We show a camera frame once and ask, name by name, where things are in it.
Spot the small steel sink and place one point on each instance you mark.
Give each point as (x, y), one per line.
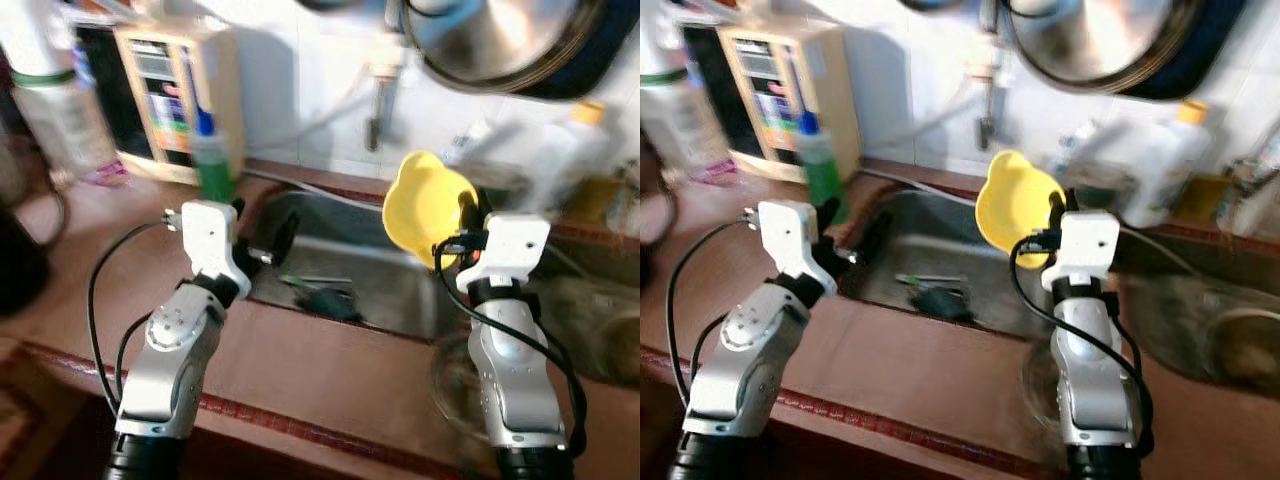
(950, 250)
(340, 250)

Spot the small pink packet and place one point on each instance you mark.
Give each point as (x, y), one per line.
(720, 172)
(108, 172)

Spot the hanging steel pan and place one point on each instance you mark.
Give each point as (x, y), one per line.
(1100, 40)
(500, 40)

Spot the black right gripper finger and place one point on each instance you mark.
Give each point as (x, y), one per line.
(476, 210)
(1063, 208)

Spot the yellow sponge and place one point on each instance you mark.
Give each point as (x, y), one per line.
(590, 200)
(1195, 200)

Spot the metal strainer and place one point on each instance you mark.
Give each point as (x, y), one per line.
(1215, 350)

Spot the clear plastic container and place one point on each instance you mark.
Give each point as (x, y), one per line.
(510, 190)
(1100, 185)

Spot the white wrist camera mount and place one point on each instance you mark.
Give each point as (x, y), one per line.
(795, 245)
(510, 245)
(1085, 245)
(210, 245)

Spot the beige water purifier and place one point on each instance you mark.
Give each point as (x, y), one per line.
(790, 100)
(170, 100)

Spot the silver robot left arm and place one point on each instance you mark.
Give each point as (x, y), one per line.
(740, 370)
(165, 370)

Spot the clear jar with white lid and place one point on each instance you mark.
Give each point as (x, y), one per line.
(670, 120)
(55, 120)

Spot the white detergent bottle yellow cap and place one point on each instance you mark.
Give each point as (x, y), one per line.
(1160, 160)
(560, 160)

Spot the chrome wall tap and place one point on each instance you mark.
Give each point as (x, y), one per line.
(380, 100)
(990, 100)

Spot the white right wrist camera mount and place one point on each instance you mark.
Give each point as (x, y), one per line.
(1085, 245)
(510, 245)

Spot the blue mug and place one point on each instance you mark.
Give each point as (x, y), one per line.
(940, 302)
(330, 302)

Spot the yellow plastic bowl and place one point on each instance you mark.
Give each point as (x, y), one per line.
(1015, 205)
(420, 210)

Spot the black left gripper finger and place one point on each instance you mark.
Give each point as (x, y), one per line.
(283, 238)
(830, 213)
(238, 207)
(876, 238)

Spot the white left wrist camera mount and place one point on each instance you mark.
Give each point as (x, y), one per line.
(210, 245)
(795, 245)

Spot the green soap bottle blue cap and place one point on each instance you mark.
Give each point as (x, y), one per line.
(822, 165)
(212, 165)

